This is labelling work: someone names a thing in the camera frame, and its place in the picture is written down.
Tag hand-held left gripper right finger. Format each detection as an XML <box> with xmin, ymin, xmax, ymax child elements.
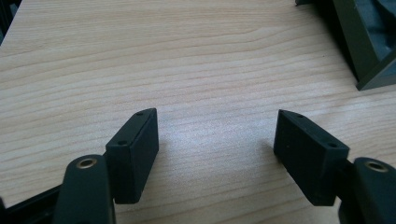
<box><xmin>273</xmin><ymin>108</ymin><xmax>351</xmax><ymax>207</ymax></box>

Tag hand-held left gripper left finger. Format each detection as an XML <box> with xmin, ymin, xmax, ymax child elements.
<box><xmin>105</xmin><ymin>107</ymin><xmax>160</xmax><ymax>205</ymax></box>

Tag dark green plastic bin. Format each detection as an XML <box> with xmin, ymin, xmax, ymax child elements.
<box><xmin>294</xmin><ymin>0</ymin><xmax>396</xmax><ymax>91</ymax></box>

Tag dark metal stand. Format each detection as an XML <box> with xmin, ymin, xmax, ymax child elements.
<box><xmin>0</xmin><ymin>0</ymin><xmax>22</xmax><ymax>46</ymax></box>

